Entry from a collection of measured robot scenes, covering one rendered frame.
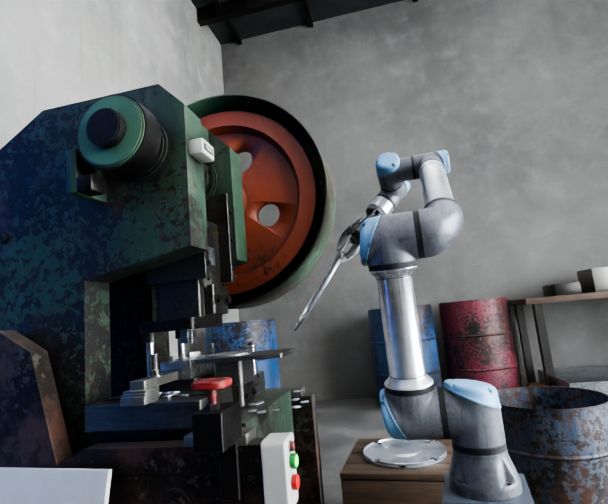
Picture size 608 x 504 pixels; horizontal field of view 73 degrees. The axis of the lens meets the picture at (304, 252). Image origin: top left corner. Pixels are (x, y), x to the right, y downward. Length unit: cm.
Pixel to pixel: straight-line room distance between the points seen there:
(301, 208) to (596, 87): 418
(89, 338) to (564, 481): 155
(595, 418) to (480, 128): 356
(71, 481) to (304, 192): 107
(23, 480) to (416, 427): 88
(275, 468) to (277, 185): 102
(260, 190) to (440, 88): 364
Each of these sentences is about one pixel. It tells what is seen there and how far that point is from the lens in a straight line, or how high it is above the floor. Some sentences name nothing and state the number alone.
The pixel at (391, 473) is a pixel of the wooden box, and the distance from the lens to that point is 152.
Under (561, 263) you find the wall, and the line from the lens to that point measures 468.
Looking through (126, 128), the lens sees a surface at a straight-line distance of 107.
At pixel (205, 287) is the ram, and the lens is 117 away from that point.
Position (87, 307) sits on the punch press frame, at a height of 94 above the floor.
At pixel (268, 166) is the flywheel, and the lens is 163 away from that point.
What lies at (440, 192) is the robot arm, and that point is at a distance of 112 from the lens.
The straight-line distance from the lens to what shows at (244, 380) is 116.
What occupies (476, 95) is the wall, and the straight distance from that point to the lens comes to 501.
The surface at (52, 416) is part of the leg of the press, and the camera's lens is 119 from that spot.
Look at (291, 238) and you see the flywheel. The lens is 150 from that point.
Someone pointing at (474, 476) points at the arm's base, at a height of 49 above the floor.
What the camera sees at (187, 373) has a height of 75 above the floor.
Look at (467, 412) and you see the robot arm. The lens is 104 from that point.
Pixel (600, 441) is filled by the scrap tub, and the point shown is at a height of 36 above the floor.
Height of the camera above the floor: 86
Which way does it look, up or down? 9 degrees up
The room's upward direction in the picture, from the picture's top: 5 degrees counter-clockwise
